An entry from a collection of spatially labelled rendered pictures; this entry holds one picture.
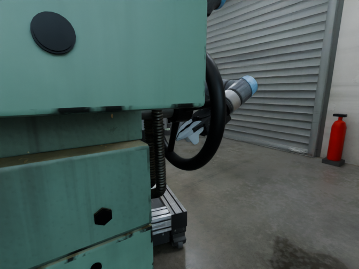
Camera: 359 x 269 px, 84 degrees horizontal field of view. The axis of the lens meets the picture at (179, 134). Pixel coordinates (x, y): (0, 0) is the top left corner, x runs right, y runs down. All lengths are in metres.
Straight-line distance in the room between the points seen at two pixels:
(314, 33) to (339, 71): 0.56
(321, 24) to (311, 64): 0.46
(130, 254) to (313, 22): 3.19
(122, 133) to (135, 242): 0.11
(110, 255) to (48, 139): 0.12
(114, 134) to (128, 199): 0.06
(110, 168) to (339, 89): 2.99
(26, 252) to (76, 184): 0.06
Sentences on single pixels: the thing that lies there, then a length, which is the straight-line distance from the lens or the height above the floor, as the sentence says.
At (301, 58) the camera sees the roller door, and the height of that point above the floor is 1.28.
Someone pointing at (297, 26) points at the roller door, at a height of 1.69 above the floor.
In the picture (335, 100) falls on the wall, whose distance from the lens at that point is 3.08.
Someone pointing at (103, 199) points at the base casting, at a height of 0.76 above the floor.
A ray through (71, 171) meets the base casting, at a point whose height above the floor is 0.79.
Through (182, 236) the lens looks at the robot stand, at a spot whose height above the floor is 0.07.
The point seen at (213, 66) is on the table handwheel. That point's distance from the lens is 0.37.
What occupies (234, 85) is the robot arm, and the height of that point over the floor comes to 0.87.
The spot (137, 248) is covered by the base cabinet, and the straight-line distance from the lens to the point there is 0.24.
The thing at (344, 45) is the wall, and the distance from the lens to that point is 3.12.
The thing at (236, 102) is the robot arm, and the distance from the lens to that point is 0.69.
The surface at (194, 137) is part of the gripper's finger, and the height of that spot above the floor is 0.71.
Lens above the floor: 0.85
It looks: 12 degrees down
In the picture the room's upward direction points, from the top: straight up
